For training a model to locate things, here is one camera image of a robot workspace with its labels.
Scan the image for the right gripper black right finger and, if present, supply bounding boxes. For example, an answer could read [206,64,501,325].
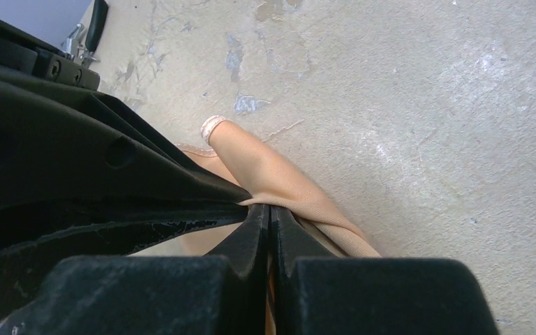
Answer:
[270,207,498,334]

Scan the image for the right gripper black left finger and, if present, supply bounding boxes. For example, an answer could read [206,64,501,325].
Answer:
[0,205,269,334]

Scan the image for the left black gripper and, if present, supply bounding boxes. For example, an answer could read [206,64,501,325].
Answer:
[0,20,248,322]

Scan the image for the orange cloth napkin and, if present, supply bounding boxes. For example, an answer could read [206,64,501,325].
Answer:
[129,114,382,335]

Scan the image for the black handled pliers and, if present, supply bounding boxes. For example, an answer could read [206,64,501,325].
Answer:
[61,0,109,67]

